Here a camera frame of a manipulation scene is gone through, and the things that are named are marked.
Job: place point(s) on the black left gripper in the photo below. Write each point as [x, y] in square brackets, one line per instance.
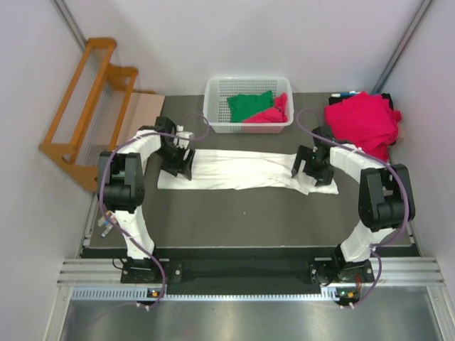
[178, 163]

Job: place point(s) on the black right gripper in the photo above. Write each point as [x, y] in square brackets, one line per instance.
[323, 177]

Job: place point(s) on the white t-shirt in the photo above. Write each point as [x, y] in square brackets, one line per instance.
[240, 170]

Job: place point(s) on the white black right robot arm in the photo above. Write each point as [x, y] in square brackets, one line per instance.
[385, 198]

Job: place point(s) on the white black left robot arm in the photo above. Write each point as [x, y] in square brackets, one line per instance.
[120, 179]

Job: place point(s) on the black folded shirt under stack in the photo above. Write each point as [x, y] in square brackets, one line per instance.
[339, 97]

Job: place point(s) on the stack of folded pink shirts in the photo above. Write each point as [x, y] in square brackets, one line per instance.
[367, 121]

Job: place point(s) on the pink t-shirt in basket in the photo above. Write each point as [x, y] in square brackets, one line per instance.
[273, 115]

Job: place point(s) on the brown cardboard sheet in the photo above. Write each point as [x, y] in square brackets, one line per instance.
[142, 110]

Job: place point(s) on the white plastic laundry basket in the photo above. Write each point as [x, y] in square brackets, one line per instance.
[216, 109]

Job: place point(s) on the green t-shirt in basket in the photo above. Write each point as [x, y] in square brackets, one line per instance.
[244, 106]

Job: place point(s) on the bundle of marker pens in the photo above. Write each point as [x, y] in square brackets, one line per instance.
[106, 225]

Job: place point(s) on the orange wooden rack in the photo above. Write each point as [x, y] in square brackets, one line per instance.
[91, 114]

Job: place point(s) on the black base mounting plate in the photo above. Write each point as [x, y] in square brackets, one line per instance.
[310, 264]

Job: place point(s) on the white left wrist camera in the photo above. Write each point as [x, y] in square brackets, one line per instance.
[183, 137]

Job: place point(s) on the aluminium frame rail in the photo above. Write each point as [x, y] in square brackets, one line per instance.
[97, 279]

